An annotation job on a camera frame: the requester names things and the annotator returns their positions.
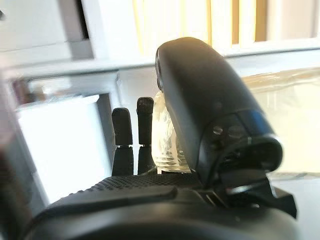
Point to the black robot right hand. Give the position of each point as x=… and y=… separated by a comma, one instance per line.
x=200, y=100

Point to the yellow tea drink bottle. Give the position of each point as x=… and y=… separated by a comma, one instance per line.
x=162, y=140

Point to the fridge drawer with white bin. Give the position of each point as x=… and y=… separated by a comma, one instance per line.
x=62, y=150

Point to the yellow lit window panel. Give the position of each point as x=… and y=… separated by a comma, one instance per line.
x=175, y=20

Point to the white counter cabinet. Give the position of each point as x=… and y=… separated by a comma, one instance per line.
x=275, y=60

